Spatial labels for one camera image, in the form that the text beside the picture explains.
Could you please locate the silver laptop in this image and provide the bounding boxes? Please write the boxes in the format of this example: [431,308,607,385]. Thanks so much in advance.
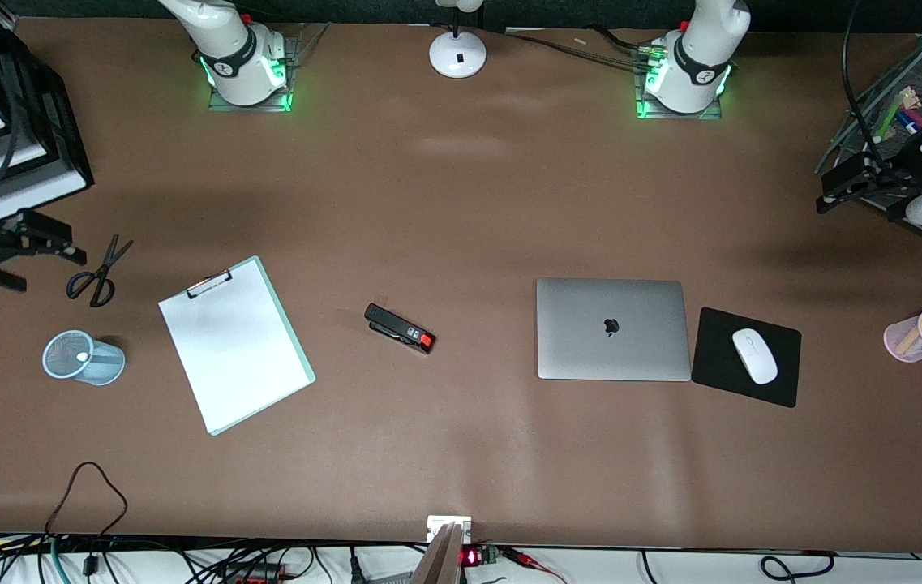
[536,277,693,382]

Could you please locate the black scissors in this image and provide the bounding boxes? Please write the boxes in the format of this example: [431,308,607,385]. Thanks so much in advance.
[66,234,135,308]

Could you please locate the green pen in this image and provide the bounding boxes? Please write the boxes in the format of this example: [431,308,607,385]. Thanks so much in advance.
[873,99,905,140]

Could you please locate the black mesh desk organizer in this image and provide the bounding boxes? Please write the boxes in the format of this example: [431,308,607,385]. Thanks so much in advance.
[815,34,922,241]

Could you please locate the black letter tray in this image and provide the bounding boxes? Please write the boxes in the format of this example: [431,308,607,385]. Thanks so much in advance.
[0,15,96,222]

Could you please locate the yellow pen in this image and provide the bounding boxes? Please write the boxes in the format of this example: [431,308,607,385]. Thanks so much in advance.
[896,304,922,355]

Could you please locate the blue mesh pen cup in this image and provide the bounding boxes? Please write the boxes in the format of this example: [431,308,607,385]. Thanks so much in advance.
[42,329,127,387]

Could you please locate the white computer mouse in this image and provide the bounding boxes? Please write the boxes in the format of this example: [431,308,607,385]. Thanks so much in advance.
[731,327,779,386]

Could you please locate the black mouse pad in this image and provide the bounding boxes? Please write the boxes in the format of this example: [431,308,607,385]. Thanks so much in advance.
[690,306,803,410]

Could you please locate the white paper sheet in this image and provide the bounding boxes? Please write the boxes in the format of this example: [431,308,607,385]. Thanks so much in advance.
[158,261,311,432]

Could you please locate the teal clipboard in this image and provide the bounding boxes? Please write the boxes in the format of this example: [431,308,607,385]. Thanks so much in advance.
[157,255,317,437]

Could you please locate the black stapler with red end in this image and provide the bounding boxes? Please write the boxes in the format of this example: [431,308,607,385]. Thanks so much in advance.
[363,303,436,355]

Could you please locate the white lamp base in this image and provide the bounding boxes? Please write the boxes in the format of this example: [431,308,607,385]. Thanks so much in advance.
[428,0,488,80]

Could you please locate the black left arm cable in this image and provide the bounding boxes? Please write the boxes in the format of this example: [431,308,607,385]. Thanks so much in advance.
[842,0,895,167]

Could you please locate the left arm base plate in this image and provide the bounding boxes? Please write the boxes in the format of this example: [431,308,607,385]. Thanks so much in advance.
[634,47,726,122]

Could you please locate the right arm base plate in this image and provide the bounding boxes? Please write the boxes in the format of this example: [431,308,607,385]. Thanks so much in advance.
[207,34,294,114]

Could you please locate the thin black looped cable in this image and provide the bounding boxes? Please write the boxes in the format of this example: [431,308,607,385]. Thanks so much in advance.
[45,461,129,540]

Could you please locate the black base cable bundle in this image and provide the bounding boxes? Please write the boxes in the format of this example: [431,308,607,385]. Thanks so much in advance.
[501,24,656,70]

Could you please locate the black coiled cable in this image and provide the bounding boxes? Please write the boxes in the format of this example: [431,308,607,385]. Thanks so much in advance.
[759,551,836,582]

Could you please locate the wooden camera stand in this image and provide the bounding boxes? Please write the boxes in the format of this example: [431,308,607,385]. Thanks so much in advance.
[410,516,474,584]

